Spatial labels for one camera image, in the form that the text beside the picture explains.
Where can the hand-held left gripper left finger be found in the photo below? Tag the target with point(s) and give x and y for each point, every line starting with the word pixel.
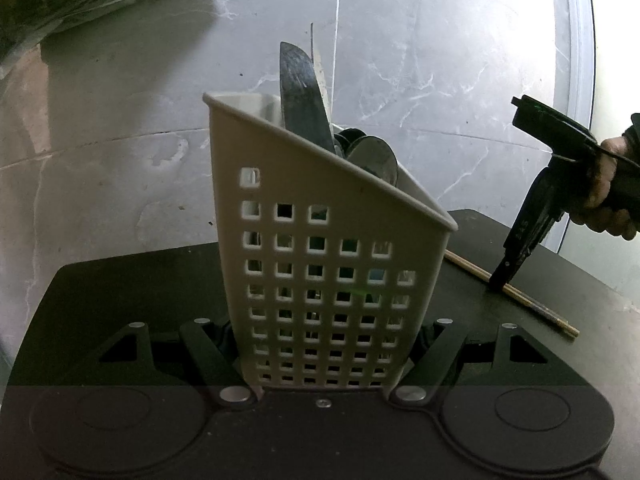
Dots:
pixel 202 347

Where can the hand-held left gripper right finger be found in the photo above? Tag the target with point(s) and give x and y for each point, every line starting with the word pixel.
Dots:
pixel 440 347

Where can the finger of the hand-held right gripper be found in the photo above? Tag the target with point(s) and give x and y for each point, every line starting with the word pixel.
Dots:
pixel 502 275

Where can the long wooden chopstick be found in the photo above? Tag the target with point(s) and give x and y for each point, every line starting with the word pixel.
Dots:
pixel 530 305

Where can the white perforated plastic utensil basket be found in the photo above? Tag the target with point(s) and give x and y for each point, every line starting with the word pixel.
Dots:
pixel 325 285

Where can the person's right forearm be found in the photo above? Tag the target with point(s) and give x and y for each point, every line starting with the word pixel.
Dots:
pixel 636 125

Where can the person's right hand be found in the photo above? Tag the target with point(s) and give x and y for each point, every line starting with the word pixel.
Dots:
pixel 600 180

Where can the large metal ladle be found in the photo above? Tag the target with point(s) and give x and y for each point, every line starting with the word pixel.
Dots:
pixel 375 160

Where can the clear bag of leafy greens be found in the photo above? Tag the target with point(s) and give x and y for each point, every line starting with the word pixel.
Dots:
pixel 75 0

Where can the white wall trim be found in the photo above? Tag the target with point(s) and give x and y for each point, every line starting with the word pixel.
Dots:
pixel 580 35

